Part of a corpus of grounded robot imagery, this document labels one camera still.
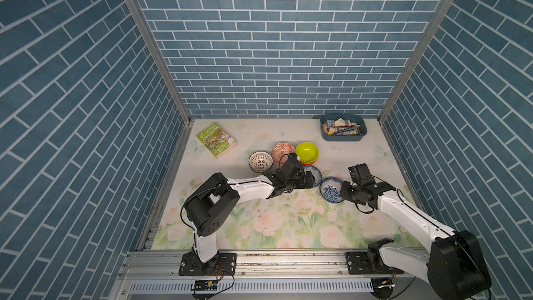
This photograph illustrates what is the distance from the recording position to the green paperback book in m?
1.06

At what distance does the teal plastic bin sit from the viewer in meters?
1.14

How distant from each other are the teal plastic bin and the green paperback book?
51cm
